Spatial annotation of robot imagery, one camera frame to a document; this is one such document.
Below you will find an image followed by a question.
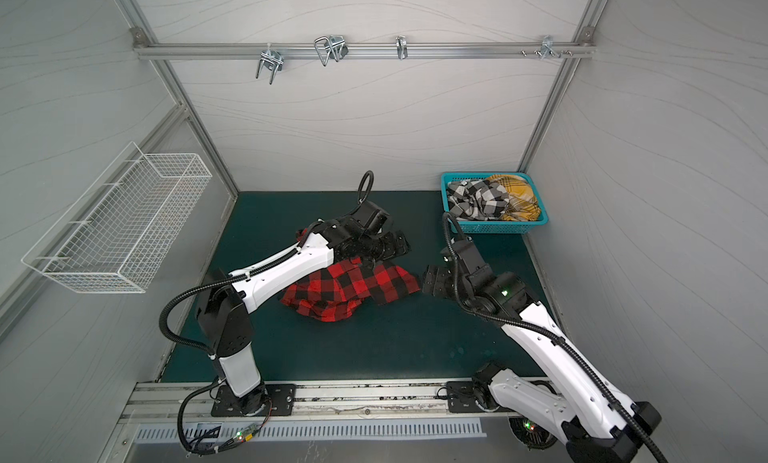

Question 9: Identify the left base cable bundle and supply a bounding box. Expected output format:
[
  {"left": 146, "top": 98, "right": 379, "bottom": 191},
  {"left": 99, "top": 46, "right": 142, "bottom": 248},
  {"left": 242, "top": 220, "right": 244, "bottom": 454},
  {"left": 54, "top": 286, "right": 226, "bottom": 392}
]
[{"left": 175, "top": 381, "right": 271, "bottom": 456}]

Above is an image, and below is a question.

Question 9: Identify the metal bracket with bolts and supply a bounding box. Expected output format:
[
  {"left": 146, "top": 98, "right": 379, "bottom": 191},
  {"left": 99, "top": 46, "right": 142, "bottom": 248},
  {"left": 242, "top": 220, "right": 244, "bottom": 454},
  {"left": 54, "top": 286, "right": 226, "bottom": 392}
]
[{"left": 520, "top": 36, "right": 573, "bottom": 60}]

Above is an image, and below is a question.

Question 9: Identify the metal U-bolt clamp middle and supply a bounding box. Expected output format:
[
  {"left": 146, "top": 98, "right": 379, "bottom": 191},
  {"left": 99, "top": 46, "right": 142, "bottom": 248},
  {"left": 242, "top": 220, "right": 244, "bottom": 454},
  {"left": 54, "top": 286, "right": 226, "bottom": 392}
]
[{"left": 313, "top": 35, "right": 349, "bottom": 67}]

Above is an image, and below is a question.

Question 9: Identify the metal U-bolt clamp left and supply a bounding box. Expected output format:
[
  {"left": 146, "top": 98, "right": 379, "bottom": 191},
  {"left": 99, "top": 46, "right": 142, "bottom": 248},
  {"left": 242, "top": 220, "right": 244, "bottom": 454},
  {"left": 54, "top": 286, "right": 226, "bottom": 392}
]
[{"left": 255, "top": 47, "right": 284, "bottom": 85}]

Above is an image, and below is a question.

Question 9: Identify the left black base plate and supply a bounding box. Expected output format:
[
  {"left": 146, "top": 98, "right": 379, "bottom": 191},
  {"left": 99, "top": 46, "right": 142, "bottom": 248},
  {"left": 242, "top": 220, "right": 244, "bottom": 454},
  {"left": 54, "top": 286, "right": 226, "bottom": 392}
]
[{"left": 211, "top": 383, "right": 297, "bottom": 418}]

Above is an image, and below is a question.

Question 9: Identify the white vent strip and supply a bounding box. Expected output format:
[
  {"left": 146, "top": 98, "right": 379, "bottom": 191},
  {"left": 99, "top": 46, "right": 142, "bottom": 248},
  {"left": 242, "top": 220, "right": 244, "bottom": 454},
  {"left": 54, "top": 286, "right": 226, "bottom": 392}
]
[{"left": 133, "top": 417, "right": 487, "bottom": 444}]

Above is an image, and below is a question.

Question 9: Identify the black white checked shirt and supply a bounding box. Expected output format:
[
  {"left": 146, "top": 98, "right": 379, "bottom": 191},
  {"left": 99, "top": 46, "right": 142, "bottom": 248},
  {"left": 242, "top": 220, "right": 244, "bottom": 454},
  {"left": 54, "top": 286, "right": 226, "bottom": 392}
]
[{"left": 446, "top": 179, "right": 510, "bottom": 221}]

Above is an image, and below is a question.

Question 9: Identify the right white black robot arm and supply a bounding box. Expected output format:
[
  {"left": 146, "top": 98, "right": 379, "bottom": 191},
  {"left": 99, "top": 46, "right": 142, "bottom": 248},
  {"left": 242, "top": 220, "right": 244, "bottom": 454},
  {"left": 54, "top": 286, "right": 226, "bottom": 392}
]
[{"left": 423, "top": 212, "right": 666, "bottom": 462}]

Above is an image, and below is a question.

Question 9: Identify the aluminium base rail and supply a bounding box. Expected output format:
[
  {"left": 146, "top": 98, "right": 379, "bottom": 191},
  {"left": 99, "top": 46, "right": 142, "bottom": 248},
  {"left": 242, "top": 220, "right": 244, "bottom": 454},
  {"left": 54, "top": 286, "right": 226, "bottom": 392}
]
[{"left": 118, "top": 378, "right": 487, "bottom": 424}]

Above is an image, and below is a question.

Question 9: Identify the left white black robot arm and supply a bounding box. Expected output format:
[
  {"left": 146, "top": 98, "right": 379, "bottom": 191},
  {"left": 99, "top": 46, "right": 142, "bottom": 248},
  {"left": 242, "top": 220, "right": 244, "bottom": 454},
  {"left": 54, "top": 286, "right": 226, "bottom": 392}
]
[{"left": 158, "top": 171, "right": 419, "bottom": 399}]

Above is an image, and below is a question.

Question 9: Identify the teal plastic basket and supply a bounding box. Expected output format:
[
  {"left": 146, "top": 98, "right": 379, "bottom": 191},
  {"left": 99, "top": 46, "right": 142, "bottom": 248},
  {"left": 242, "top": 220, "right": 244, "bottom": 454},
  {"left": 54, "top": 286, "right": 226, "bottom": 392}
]
[{"left": 440, "top": 172, "right": 549, "bottom": 235}]

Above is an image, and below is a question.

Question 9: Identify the yellow plaid shirt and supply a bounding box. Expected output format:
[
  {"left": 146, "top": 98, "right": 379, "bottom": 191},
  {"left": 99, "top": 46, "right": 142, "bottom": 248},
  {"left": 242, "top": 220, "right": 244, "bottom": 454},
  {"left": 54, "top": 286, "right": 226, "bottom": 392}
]
[{"left": 487, "top": 174, "right": 542, "bottom": 222}]

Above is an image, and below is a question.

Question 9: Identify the red black plaid shirt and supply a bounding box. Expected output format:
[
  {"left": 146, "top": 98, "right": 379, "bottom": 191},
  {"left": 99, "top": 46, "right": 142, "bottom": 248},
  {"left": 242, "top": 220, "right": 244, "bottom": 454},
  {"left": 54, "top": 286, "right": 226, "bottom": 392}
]
[{"left": 280, "top": 257, "right": 421, "bottom": 323}]

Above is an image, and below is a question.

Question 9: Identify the metal u-bolt clamp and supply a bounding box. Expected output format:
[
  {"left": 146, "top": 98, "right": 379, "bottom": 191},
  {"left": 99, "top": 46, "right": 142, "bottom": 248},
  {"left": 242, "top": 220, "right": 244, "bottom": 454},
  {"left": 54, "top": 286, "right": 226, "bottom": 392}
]
[
  {"left": 255, "top": 47, "right": 284, "bottom": 85},
  {"left": 313, "top": 35, "right": 349, "bottom": 67}
]

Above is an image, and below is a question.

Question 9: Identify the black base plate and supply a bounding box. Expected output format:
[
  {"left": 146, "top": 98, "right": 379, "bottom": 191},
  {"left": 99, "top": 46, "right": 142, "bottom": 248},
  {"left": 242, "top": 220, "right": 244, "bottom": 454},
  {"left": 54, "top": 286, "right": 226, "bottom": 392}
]
[
  {"left": 437, "top": 380, "right": 500, "bottom": 413},
  {"left": 211, "top": 383, "right": 297, "bottom": 418}
]

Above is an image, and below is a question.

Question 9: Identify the right base cable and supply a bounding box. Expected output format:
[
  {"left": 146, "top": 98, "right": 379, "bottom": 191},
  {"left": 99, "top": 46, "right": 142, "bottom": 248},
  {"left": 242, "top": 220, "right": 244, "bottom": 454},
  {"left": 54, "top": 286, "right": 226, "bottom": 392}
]
[{"left": 508, "top": 416, "right": 559, "bottom": 451}]

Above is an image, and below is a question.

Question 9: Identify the horizontal aluminium rail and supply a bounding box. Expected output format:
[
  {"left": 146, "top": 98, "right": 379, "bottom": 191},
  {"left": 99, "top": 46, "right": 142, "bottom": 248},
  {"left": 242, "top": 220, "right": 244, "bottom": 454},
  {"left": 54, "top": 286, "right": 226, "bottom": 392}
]
[{"left": 134, "top": 40, "right": 596, "bottom": 61}]

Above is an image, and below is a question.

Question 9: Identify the white wire basket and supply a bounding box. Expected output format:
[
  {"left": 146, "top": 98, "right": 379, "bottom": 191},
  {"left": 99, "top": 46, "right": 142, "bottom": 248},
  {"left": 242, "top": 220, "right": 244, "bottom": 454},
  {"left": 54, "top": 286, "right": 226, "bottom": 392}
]
[{"left": 21, "top": 142, "right": 212, "bottom": 294}]

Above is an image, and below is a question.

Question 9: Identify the small metal clamp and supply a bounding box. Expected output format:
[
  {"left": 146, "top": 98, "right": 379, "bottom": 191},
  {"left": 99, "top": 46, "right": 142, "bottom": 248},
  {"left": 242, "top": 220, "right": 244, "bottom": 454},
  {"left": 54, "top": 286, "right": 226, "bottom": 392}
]
[{"left": 395, "top": 36, "right": 408, "bottom": 61}]

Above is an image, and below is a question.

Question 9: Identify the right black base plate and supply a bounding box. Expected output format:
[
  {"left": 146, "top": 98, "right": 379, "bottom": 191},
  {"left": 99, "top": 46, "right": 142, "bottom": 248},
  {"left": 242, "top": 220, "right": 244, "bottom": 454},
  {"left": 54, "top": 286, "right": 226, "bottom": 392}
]
[{"left": 437, "top": 380, "right": 500, "bottom": 413}]

